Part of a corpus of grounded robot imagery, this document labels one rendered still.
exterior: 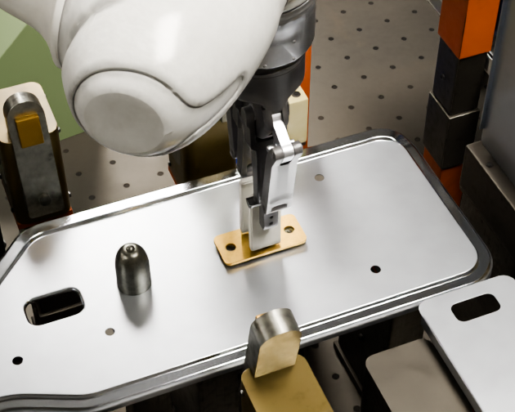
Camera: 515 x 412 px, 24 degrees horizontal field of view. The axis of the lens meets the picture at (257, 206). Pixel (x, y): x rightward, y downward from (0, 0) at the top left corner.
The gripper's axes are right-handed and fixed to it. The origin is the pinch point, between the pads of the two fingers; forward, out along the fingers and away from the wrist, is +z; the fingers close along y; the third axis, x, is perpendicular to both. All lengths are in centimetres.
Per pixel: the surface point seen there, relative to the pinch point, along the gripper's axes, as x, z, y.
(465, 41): 28.8, -1.2, -13.4
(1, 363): -26.3, 4.4, 4.5
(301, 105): 8.8, -1.2, -10.7
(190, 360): -10.8, 4.5, 10.5
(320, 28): 35, 35, -62
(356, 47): 38, 35, -56
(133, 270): -12.9, 1.1, 1.5
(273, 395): -6.7, 0.0, 19.3
